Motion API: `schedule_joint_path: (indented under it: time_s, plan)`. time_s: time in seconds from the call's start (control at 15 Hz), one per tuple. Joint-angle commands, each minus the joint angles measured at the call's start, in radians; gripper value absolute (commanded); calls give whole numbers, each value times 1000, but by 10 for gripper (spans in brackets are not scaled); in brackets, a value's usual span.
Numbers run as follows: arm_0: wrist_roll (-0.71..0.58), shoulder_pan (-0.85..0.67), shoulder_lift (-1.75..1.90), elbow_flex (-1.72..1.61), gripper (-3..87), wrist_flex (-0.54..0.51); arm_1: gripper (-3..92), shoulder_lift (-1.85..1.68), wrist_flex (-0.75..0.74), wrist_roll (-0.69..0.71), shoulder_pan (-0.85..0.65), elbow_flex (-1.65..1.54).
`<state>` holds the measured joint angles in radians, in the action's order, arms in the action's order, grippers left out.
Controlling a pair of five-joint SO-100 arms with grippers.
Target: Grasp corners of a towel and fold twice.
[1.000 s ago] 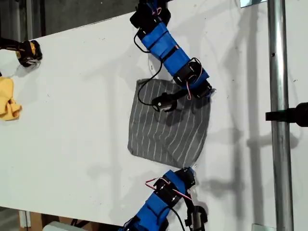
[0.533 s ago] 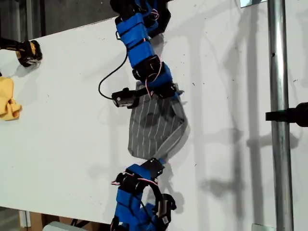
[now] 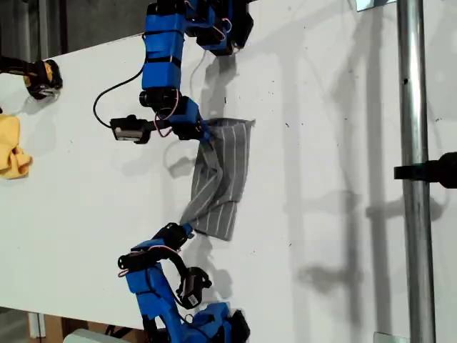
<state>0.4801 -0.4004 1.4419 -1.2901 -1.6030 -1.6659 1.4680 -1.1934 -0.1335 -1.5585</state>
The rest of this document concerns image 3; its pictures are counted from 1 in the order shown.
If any grey striped towel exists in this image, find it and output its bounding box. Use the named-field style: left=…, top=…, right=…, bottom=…
left=179, top=117, right=256, bottom=243

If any white box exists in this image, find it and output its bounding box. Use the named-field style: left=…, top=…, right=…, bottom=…
left=63, top=328, right=119, bottom=343

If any white table leg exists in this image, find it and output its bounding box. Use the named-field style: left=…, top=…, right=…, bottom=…
left=28, top=312, right=46, bottom=339

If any yellow cloth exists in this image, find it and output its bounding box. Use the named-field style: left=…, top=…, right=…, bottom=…
left=0, top=113, right=34, bottom=179

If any black clamp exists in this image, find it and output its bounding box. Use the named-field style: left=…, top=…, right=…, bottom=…
left=393, top=151, right=457, bottom=189

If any black camera box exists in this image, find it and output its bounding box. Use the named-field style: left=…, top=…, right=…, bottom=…
left=167, top=249, right=212, bottom=310
left=109, top=114, right=160, bottom=146

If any steel post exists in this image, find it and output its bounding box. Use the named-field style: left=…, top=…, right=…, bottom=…
left=396, top=0, right=437, bottom=343

